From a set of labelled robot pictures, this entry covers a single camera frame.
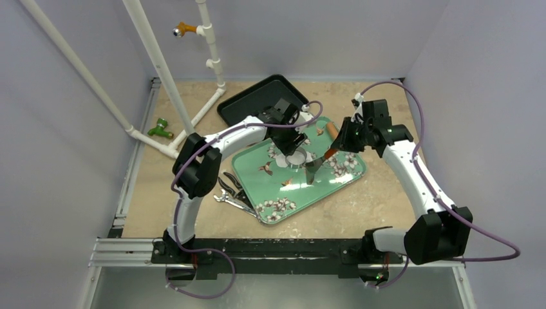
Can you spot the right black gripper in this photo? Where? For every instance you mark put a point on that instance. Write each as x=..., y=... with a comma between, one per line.
x=341, y=139

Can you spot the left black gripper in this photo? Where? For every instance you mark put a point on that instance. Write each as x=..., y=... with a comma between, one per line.
x=289, y=147

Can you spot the white dough ball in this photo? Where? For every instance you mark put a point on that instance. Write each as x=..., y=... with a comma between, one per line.
x=293, y=161

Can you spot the metal scraper wooden handle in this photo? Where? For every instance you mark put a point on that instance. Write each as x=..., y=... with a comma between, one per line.
x=311, y=168

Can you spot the green floral tray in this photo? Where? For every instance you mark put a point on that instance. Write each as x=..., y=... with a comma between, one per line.
x=277, y=193

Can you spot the black plastic tray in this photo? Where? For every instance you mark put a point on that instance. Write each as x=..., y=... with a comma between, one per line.
x=259, y=96

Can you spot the wooden dough roller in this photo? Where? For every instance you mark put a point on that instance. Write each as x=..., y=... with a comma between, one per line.
x=332, y=130

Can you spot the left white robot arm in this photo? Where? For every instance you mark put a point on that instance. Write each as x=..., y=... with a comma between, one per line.
x=197, y=167

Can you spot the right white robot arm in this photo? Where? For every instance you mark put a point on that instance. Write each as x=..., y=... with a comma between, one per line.
x=441, y=229

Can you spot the silver open-end wrench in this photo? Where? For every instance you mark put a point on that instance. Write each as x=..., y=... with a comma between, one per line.
x=226, y=198

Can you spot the green plastic faucet tap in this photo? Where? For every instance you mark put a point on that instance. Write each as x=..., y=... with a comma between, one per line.
x=160, y=129

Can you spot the orange faucet tap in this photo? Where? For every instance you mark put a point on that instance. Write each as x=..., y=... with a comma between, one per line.
x=181, y=29

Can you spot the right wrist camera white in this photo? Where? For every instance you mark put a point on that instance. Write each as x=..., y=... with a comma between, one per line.
x=357, y=101

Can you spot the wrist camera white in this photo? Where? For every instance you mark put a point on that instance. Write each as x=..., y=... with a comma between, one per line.
x=357, y=101
x=304, y=116

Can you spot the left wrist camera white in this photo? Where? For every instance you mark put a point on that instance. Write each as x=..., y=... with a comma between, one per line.
x=304, y=116

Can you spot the black handled pliers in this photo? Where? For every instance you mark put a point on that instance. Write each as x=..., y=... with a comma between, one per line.
x=235, y=189

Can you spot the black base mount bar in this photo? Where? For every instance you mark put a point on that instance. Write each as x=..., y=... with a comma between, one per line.
x=209, y=257

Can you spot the white PVC pipe frame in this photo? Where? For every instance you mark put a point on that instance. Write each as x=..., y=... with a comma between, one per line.
x=152, y=47

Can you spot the aluminium rail frame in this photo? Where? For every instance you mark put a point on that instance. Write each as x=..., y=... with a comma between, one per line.
x=122, y=276

